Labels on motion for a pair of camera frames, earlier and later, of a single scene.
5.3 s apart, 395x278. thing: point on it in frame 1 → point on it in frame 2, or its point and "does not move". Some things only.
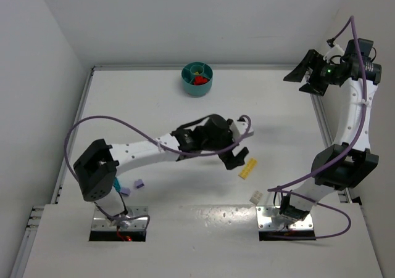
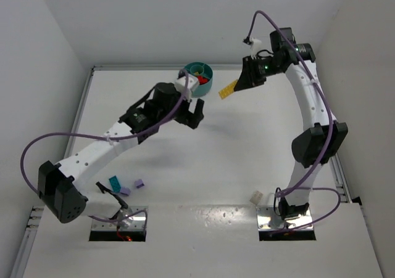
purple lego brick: (139, 183) does not move
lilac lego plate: (125, 190) does not move
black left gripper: (228, 158) → (184, 116)
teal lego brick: (116, 184) does not move
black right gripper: (313, 75) → (249, 73)
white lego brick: (255, 198) does not move
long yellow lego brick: (247, 168) → (228, 90)
